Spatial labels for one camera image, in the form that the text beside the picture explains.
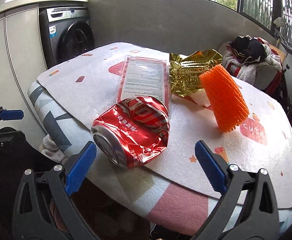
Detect gold foil wrapper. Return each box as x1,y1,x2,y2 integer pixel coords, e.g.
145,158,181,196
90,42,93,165
169,49,223,98

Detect fluffy beige slipper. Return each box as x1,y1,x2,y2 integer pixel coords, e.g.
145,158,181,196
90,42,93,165
38,134,67,164

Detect white cartoon print mat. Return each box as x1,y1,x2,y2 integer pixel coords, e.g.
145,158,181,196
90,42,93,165
37,42,292,209

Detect white cabinet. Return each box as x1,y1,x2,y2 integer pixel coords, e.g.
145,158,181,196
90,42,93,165
0,3,49,145

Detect crushed red soda can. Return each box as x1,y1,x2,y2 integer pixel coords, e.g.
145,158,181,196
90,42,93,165
91,96,170,169

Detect orange foam fruit net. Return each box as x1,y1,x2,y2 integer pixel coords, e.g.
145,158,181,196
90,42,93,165
199,64,249,133

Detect dark grey washing machine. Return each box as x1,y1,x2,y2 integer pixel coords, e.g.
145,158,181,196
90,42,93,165
39,7,94,69

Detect clear plastic package with label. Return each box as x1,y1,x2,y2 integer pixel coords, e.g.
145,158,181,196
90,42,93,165
117,56,170,108

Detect chair piled with clothes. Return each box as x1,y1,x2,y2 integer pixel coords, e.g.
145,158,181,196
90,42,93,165
218,35,283,95

